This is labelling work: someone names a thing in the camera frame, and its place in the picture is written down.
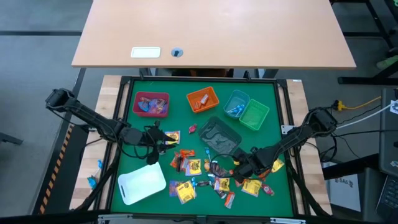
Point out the black desk leg frame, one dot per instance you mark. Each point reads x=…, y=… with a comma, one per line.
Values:
x=357, y=81

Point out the pink plastic bin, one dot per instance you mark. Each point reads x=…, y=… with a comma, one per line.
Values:
x=135, y=104

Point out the blue candy packet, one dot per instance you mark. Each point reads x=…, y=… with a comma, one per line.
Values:
x=143, y=105

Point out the smoky transparent plastic bin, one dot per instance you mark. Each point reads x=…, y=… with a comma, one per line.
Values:
x=217, y=137

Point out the orange plastic basket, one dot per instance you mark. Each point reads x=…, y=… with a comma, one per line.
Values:
x=211, y=93

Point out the white label card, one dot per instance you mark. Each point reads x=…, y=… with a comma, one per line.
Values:
x=145, y=52

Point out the orange Alter Eco truffle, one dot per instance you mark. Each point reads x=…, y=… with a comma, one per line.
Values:
x=207, y=165

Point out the blue lollipop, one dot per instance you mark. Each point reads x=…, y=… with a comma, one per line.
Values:
x=233, y=111
x=193, y=180
x=100, y=163
x=240, y=108
x=207, y=151
x=92, y=183

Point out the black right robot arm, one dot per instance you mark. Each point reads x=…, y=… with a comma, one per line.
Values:
x=298, y=137

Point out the white labelled box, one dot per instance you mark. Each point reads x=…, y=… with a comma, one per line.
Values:
x=343, y=193

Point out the green object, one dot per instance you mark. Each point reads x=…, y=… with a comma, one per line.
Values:
x=388, y=63

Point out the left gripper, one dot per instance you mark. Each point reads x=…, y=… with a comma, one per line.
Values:
x=140, y=137

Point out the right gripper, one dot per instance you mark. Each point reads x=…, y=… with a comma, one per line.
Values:
x=255, y=161

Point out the yellow Sour Patch packet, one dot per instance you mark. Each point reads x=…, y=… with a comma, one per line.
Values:
x=278, y=165
x=224, y=184
x=251, y=188
x=186, y=192
x=194, y=167
x=175, y=138

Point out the green plastic basket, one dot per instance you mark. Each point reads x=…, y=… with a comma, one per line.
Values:
x=255, y=116

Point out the red candy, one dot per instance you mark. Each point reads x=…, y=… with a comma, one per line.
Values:
x=268, y=189
x=192, y=128

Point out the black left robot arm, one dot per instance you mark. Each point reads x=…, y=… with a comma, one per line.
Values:
x=87, y=115

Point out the brown Hershey's Zero Sugar packet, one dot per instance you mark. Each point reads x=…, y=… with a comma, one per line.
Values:
x=203, y=183

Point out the teal plastic basket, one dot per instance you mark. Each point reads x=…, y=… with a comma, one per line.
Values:
x=236, y=98

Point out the light wooden desk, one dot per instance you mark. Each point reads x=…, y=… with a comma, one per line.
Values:
x=217, y=31

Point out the yellow black hazard strip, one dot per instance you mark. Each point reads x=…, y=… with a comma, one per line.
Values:
x=56, y=168

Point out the purple clear candy packet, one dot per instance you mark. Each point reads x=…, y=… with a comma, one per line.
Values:
x=172, y=188
x=163, y=106
x=154, y=106

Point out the black furniture foot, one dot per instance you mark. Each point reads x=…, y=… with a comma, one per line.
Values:
x=11, y=139

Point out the white mounting bracket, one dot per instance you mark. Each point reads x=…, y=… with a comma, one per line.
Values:
x=286, y=129

